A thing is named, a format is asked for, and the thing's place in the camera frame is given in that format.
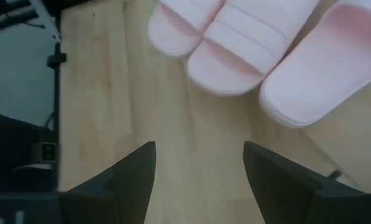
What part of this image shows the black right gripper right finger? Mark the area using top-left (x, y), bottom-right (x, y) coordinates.
top-left (243, 141), bottom-right (324, 224)

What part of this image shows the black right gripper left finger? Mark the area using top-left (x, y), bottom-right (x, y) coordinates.
top-left (62, 141), bottom-right (157, 224)

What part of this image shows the pink rubber slide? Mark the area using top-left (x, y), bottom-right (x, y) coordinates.
top-left (147, 0), bottom-right (226, 58)
top-left (259, 0), bottom-right (371, 129)
top-left (186, 0), bottom-right (321, 96)

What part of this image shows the black box with grey socket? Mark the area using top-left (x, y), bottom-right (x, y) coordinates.
top-left (0, 110), bottom-right (59, 192)

